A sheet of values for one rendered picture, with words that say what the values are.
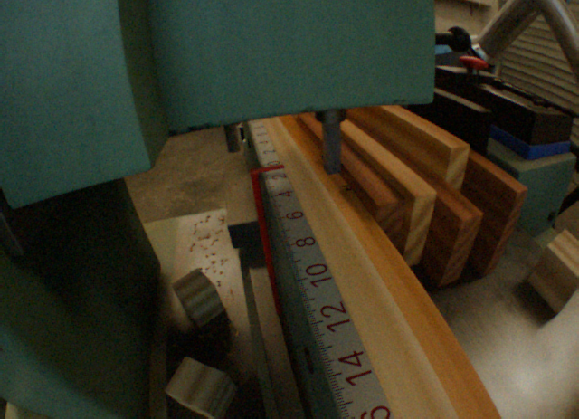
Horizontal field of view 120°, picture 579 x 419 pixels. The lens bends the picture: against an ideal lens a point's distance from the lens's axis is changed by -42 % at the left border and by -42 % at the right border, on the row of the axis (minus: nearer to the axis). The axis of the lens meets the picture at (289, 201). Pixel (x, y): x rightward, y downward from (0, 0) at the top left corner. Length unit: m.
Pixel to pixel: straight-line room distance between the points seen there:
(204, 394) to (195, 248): 0.22
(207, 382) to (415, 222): 0.18
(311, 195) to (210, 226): 0.27
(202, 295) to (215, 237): 0.14
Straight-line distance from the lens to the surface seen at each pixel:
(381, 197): 0.16
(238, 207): 0.34
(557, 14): 0.64
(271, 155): 0.20
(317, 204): 0.16
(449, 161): 0.18
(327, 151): 0.18
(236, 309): 0.30
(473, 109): 0.20
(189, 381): 0.23
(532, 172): 0.24
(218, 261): 0.35
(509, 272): 0.22
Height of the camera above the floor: 1.04
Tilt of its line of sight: 33 degrees down
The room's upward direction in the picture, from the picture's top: 6 degrees counter-clockwise
